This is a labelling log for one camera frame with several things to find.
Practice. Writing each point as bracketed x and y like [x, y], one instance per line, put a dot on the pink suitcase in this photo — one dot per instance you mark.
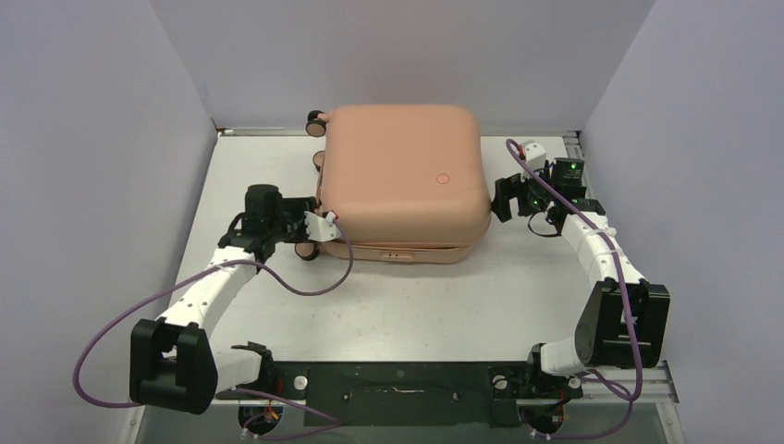
[406, 183]

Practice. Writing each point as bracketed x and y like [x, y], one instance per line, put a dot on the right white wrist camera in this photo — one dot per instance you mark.
[533, 154]

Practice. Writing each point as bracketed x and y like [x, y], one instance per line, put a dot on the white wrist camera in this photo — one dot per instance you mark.
[533, 154]
[321, 228]

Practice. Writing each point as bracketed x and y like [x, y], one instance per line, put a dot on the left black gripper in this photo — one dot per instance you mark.
[298, 207]

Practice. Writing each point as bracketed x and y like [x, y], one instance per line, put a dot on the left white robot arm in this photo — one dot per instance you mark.
[172, 363]

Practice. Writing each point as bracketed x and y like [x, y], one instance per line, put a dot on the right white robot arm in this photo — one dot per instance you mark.
[624, 320]

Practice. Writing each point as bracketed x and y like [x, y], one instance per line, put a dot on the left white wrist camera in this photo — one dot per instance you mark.
[321, 228]

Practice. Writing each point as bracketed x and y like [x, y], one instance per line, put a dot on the aluminium frame rail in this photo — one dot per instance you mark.
[259, 424]

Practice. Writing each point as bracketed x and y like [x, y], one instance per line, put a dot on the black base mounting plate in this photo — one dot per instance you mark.
[414, 393]

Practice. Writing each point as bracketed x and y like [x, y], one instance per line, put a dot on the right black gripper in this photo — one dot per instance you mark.
[508, 189]

